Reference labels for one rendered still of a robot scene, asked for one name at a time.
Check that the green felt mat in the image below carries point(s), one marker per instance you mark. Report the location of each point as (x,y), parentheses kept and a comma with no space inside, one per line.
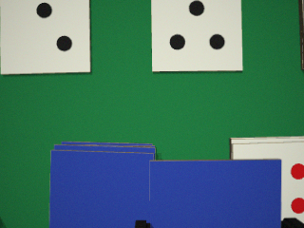
(187,115)

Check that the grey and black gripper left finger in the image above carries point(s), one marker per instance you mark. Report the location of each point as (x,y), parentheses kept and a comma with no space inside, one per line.
(142,224)

